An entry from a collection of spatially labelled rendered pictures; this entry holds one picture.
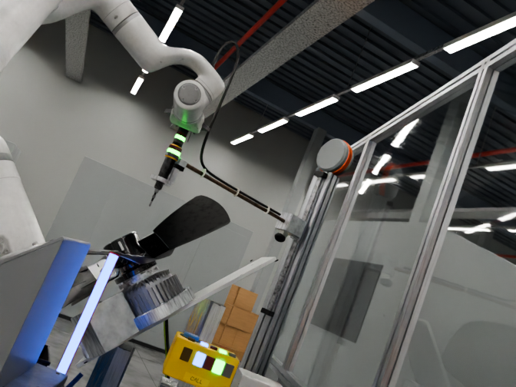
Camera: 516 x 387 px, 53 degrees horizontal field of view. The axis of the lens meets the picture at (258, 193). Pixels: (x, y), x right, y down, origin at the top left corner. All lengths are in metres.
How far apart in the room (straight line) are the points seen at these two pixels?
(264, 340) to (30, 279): 1.30
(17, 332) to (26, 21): 0.66
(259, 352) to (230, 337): 7.76
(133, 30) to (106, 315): 0.80
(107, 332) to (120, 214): 5.67
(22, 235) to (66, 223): 6.16
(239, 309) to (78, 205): 3.94
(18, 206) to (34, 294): 0.19
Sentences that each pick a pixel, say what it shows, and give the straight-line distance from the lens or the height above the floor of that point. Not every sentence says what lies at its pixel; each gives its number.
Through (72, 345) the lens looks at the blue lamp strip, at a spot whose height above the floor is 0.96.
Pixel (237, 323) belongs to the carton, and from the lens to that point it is 9.81.
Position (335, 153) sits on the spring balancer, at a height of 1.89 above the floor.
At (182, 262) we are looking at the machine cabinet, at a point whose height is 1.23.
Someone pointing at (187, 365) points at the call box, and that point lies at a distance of 1.27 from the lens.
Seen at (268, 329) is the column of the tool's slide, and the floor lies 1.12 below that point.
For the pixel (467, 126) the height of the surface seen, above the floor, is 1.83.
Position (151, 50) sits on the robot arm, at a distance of 1.44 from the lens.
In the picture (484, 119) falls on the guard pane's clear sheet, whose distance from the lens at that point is 1.43.
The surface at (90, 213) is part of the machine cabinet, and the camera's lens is 7.18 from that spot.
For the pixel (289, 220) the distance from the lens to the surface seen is 2.01.
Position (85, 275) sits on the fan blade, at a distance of 1.73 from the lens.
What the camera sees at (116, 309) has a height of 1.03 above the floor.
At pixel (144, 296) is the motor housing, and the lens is 1.64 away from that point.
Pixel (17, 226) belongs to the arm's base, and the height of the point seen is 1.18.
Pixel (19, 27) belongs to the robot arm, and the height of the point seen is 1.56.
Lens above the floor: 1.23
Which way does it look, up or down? 10 degrees up
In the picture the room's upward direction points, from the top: 22 degrees clockwise
